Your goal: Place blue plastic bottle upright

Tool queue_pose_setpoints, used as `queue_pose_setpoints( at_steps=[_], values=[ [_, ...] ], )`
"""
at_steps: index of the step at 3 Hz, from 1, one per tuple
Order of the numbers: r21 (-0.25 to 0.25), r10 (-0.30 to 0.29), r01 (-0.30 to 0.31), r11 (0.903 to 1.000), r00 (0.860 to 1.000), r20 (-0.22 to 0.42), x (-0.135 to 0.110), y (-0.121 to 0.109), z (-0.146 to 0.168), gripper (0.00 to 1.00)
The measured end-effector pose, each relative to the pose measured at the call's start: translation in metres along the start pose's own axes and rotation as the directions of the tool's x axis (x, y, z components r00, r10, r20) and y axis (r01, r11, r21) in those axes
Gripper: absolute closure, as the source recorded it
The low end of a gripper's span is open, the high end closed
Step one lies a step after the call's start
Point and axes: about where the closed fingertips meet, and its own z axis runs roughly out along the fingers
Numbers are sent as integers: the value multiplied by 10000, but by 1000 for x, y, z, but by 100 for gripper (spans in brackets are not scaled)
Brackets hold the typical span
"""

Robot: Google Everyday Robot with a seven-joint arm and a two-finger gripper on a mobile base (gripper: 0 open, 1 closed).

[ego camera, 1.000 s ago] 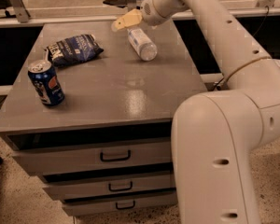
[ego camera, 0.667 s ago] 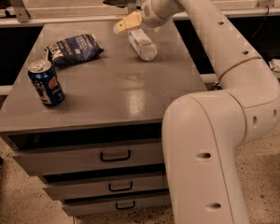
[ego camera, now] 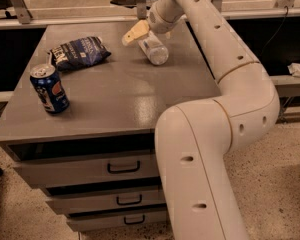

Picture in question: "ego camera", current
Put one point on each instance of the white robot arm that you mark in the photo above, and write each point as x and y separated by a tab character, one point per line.
192	138

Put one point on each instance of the grey drawer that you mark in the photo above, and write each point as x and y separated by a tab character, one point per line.
118	219
87	169
106	200

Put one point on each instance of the dark blue chip bag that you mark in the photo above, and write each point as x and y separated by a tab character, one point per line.
79	54

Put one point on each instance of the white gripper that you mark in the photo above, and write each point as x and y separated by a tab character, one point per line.
159	24

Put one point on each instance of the clear plastic water bottle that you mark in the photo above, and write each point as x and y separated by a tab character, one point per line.
156	52

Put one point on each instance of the middle grey drawer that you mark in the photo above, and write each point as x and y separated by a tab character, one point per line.
106	200

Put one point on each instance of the white packet on ledge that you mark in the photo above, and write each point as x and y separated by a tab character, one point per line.
294	69

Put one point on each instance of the grey drawer cabinet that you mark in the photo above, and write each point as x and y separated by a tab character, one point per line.
114	106

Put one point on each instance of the metal railing frame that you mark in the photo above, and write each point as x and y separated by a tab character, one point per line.
53	12

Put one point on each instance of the top grey drawer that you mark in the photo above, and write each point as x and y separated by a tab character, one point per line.
87	169

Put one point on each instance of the bottom grey drawer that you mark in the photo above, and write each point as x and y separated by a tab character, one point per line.
118	219

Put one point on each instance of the blue soda can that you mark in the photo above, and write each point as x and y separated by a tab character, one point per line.
47	83

